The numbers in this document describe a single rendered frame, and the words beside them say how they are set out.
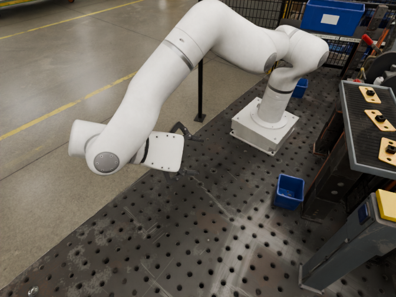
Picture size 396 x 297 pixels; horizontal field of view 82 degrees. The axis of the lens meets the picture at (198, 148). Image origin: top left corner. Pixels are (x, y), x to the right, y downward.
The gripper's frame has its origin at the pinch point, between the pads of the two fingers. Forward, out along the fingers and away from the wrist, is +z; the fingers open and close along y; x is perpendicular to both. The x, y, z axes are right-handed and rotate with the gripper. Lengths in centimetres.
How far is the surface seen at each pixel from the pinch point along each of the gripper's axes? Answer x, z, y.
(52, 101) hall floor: -259, -65, -32
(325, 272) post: 20.0, 34.3, 25.7
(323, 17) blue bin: -33, 84, -90
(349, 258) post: 27.6, 29.9, 17.8
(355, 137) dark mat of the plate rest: 26.0, 27.9, -10.7
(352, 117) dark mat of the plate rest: 22.4, 32.0, -16.5
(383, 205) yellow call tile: 36.5, 20.8, 3.0
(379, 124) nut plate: 27.0, 35.7, -15.3
